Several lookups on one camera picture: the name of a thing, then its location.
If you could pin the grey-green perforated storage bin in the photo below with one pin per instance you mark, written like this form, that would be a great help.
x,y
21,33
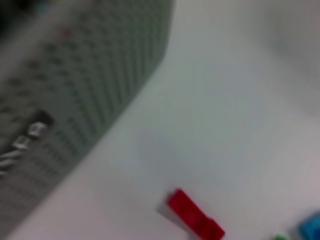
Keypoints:
x,y
75,87

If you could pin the dark red long brick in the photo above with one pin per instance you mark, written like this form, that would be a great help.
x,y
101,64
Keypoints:
x,y
195,215

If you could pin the green toy brick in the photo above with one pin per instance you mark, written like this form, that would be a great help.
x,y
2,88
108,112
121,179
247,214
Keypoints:
x,y
280,237

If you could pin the blue square toy brick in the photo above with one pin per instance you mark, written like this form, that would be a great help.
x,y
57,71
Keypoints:
x,y
311,227

